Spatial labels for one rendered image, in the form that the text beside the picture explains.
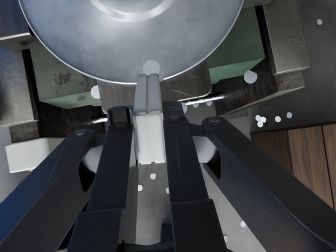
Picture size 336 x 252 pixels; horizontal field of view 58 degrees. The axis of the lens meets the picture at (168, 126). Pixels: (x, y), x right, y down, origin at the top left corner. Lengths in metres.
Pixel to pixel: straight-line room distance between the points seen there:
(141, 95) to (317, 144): 0.76
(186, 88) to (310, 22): 1.03
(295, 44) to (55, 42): 0.39
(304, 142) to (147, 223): 0.64
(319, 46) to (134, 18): 1.03
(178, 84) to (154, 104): 0.22
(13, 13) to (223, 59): 0.34
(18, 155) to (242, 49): 0.42
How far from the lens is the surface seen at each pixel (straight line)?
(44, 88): 0.55
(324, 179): 0.92
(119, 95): 0.38
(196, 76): 0.39
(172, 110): 0.17
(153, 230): 1.21
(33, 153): 0.57
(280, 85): 0.58
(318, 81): 1.32
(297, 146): 0.88
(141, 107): 0.16
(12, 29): 0.53
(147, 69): 0.38
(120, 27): 0.40
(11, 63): 0.59
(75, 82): 0.54
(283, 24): 0.59
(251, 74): 0.54
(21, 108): 0.57
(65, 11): 0.42
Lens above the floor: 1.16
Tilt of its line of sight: 87 degrees down
